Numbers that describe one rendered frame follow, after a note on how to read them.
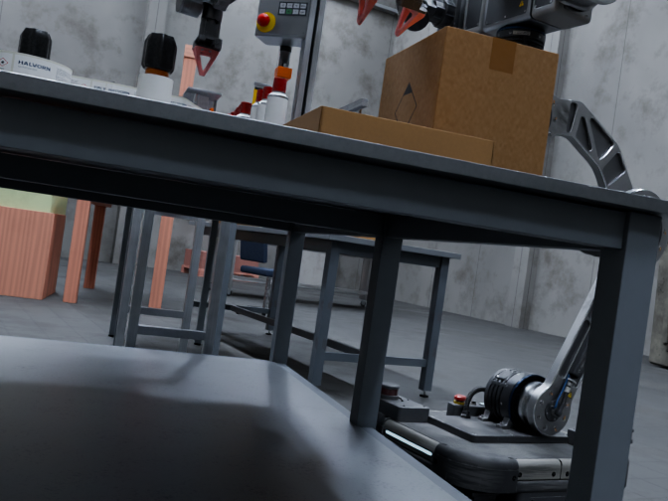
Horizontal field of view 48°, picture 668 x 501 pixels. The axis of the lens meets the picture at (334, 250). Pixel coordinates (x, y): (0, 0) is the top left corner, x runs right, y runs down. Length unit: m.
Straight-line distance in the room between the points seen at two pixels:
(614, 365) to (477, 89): 0.55
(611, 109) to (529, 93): 9.67
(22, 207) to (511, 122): 5.35
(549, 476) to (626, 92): 9.28
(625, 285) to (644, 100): 9.64
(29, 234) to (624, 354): 5.60
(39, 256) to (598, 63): 8.08
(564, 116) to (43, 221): 4.87
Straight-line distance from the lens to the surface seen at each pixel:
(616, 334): 1.23
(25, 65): 1.87
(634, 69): 11.10
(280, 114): 1.86
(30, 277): 6.44
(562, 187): 1.13
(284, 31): 2.30
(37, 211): 6.43
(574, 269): 11.07
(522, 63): 1.51
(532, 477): 2.04
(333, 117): 1.01
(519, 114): 1.49
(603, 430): 1.25
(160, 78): 2.02
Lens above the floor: 0.68
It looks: level
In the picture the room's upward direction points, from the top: 8 degrees clockwise
